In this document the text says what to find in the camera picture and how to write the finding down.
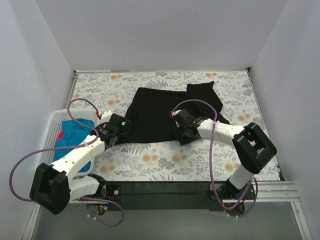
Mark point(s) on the aluminium frame rail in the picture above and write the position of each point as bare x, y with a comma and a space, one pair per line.
276, 191

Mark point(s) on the floral tablecloth mat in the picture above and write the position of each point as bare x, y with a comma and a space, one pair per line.
167, 161

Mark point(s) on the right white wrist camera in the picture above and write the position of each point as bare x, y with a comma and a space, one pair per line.
174, 113

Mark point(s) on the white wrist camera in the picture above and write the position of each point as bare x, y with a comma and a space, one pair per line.
174, 113
104, 116

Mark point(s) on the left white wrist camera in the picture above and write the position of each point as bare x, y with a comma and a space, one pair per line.
104, 116

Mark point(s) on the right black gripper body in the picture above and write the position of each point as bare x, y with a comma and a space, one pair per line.
180, 132

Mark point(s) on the blue t shirt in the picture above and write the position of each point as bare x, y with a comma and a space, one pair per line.
73, 134

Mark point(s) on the pink t shirt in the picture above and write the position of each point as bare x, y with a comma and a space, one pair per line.
60, 136

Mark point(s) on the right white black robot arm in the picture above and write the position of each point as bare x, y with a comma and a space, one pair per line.
253, 147

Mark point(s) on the black t shirt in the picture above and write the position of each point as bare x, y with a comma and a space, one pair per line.
149, 112

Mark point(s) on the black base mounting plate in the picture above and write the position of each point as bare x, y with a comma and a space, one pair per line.
163, 195

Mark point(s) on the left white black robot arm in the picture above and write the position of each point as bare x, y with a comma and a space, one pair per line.
55, 185

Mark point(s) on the white plastic laundry basket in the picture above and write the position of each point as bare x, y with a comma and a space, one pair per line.
54, 128

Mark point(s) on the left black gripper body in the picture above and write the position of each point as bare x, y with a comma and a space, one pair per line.
122, 127

